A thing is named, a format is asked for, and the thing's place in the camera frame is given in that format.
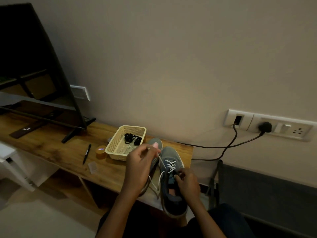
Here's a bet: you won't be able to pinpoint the black flat television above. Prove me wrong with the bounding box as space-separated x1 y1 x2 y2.
0 3 97 144

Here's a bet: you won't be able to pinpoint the white wall switch plate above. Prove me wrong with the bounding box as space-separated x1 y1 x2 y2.
70 85 91 101

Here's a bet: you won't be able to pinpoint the black pen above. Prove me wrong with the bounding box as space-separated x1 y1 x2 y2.
82 144 92 165

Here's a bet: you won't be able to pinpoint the person's right hand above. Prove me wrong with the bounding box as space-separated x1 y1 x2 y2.
174 168 201 204

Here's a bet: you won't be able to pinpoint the person's left forearm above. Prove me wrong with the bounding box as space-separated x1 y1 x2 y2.
95 189 140 238

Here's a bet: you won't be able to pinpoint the black power plug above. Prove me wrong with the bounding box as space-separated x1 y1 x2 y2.
258 121 273 134

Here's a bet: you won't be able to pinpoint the black earphones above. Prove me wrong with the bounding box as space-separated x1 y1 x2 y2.
124 133 142 146

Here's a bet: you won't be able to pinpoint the white shoelace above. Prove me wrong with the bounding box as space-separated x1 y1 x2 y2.
148 146 178 192

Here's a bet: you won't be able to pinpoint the round brown tape roll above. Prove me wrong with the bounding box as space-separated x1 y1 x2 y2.
95 145 107 159

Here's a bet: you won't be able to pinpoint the white wall socket panel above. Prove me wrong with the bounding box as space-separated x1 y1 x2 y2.
224 109 314 142

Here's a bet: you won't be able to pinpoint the white furniture piece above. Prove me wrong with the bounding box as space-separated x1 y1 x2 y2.
0 142 35 193

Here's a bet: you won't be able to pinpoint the grey laced sneaker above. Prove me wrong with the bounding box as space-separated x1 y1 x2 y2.
158 146 189 219

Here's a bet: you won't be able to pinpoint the person's right forearm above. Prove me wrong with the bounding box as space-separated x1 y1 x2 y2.
186 198 227 238

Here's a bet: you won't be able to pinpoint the person's dark trousers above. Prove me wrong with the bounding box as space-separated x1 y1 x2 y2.
96 203 257 238

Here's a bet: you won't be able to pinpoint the dark grey chair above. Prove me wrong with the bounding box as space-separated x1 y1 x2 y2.
208 159 317 238

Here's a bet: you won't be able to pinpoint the black plug cable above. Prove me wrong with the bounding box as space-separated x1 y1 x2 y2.
175 132 263 149

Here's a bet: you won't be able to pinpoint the yellow plastic basket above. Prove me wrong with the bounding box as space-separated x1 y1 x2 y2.
105 125 147 161

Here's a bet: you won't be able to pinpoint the person's left hand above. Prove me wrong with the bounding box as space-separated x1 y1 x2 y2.
121 143 161 195

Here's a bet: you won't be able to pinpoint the black socket cable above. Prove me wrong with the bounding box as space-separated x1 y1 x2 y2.
191 123 239 161

